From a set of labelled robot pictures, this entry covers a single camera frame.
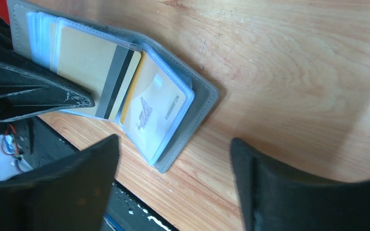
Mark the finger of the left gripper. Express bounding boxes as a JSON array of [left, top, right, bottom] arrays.
[[0, 57, 95, 122]]

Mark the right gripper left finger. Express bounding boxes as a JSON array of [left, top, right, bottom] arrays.
[[0, 135, 119, 231]]

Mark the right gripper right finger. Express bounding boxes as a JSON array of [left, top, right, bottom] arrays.
[[229, 138, 370, 231]]

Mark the red toy brick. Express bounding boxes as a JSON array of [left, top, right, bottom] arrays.
[[0, 0, 10, 25]]

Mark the gold card magnetic stripe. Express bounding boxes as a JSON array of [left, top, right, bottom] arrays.
[[53, 26, 142, 119]]

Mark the white gold VIP card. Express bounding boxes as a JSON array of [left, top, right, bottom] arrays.
[[117, 50, 195, 166]]

